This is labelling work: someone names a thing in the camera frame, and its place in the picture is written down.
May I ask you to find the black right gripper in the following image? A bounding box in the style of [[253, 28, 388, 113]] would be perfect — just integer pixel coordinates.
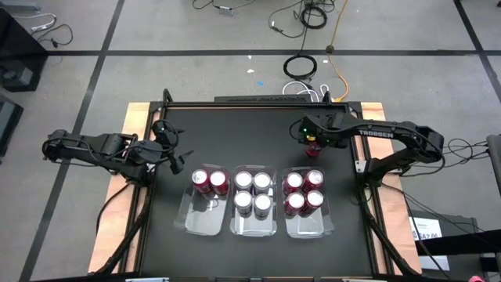
[[290, 112, 352, 150]]

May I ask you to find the thin black cable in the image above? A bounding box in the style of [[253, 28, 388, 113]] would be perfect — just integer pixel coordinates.
[[31, 23, 74, 49]]

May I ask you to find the clear plastic bin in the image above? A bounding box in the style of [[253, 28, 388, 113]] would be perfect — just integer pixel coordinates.
[[280, 166, 336, 239], [173, 163, 232, 237], [229, 164, 279, 238]]

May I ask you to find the dark grey case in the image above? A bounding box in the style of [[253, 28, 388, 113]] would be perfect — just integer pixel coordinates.
[[2, 58, 43, 93], [0, 96, 24, 157]]

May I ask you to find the silver red sparkling water can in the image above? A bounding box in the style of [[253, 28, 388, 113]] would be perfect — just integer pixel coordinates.
[[233, 190, 254, 216], [253, 193, 273, 219], [253, 171, 273, 193], [233, 170, 254, 192]]

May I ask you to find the grey post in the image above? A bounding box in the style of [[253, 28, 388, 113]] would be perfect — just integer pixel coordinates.
[[486, 133, 501, 185]]

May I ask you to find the black cabinet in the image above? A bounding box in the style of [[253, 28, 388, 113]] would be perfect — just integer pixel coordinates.
[[0, 7, 49, 60]]

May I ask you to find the black aluminium table frame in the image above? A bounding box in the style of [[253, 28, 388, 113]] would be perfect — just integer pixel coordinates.
[[93, 88, 422, 282]]

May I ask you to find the black equipment box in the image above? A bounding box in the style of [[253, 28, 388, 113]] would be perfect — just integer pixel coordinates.
[[406, 209, 481, 275]]

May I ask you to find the black cable with connector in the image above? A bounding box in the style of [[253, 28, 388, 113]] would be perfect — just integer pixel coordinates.
[[268, 0, 310, 40]]

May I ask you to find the coiled black cable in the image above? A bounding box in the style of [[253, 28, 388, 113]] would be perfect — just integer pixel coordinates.
[[282, 53, 318, 81], [299, 4, 328, 31]]

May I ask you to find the orange extension cable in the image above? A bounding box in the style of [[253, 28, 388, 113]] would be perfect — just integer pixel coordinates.
[[327, 0, 351, 103]]

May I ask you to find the black bar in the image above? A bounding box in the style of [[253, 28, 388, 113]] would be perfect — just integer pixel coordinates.
[[414, 229, 501, 256]]

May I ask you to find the white cable with plug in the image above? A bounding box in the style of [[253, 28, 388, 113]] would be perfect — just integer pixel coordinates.
[[13, 13, 58, 33]]

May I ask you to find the red Coca-Cola can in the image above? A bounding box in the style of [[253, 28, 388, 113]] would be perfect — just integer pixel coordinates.
[[282, 171, 305, 196], [299, 190, 325, 217], [303, 168, 325, 193], [284, 191, 306, 216]]

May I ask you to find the white paper label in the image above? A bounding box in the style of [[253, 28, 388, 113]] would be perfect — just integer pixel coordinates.
[[409, 216, 443, 240]]

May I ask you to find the red Fanta can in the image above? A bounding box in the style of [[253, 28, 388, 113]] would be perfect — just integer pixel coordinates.
[[305, 139, 323, 158], [209, 169, 231, 196], [190, 168, 212, 195]]

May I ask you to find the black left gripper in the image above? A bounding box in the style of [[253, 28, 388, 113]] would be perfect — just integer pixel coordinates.
[[151, 120, 195, 175]]

